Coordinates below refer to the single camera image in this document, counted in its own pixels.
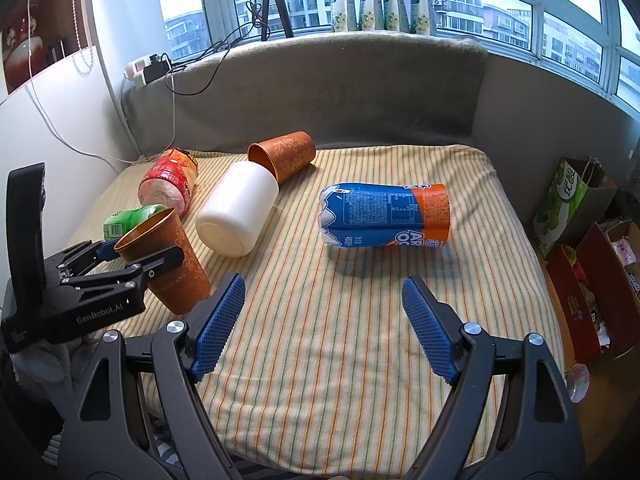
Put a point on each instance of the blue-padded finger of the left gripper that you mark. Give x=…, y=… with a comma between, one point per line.
x=134, y=275
x=103, y=251

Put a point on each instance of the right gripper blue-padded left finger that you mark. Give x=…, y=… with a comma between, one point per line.
x=109, y=432

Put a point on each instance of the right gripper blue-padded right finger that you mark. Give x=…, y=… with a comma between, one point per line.
x=536, y=434

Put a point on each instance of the orange paper cup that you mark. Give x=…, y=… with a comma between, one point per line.
x=285, y=155
x=181, y=282

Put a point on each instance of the white plastic cup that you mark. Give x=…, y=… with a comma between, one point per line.
x=236, y=210

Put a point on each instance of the clear round lid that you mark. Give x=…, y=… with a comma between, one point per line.
x=577, y=382

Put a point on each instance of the red cardboard box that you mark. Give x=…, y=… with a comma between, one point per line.
x=598, y=287

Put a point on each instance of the white power strip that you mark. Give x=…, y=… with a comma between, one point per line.
x=141, y=71

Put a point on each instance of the black power adapter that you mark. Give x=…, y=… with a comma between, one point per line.
x=156, y=67

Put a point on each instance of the red white vase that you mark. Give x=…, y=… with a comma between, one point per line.
x=23, y=53

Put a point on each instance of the striped yellow cushion cover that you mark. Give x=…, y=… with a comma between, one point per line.
x=322, y=373

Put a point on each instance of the blue orange plastic bottle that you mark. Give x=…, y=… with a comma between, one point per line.
x=355, y=215

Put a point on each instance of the green paper shopping bag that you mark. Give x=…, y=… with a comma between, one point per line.
x=578, y=195

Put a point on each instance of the grey sofa backrest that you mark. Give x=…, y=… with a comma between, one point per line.
x=344, y=90

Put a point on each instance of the black tripod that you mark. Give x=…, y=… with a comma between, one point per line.
x=284, y=16

